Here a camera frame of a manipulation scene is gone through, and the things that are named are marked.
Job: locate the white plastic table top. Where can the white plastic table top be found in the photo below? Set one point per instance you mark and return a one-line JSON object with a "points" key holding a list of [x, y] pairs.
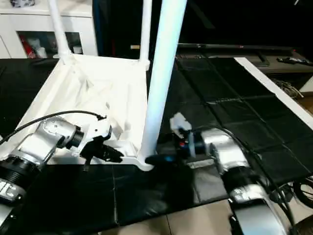
{"points": [[98, 93]]}

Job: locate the white plastic table leg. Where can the white plastic table leg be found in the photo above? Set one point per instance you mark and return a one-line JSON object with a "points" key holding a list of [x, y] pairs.
{"points": [[145, 34], [59, 29], [164, 73]]}

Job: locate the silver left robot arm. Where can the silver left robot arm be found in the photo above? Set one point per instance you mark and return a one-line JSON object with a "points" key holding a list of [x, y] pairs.
{"points": [[39, 142]]}

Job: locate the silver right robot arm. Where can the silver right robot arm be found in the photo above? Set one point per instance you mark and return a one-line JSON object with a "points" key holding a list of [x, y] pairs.
{"points": [[225, 152]]}

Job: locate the black mat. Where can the black mat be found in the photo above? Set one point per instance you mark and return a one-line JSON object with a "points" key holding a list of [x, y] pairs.
{"points": [[230, 98]]}

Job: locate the white flat strip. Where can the white flat strip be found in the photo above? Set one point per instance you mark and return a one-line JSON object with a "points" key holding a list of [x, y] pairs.
{"points": [[274, 90]]}

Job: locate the small brown label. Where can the small brown label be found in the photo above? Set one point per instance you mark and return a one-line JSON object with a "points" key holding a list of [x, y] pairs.
{"points": [[135, 47]]}

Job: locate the black cabinet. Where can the black cabinet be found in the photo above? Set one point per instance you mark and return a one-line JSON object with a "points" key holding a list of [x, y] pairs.
{"points": [[117, 24]]}

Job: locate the white low furniture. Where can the white low furniture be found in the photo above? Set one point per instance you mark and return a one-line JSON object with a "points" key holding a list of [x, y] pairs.
{"points": [[307, 85]]}

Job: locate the black remote control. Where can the black remote control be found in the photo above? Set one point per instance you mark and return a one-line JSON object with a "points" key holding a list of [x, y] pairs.
{"points": [[293, 60]]}

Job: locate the white glass-door cabinet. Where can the white glass-door cabinet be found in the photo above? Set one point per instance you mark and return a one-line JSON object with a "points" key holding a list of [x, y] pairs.
{"points": [[29, 22]]}

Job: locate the grey object on cabinet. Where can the grey object on cabinet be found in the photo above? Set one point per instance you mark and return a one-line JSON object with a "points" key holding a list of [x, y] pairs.
{"points": [[22, 3]]}

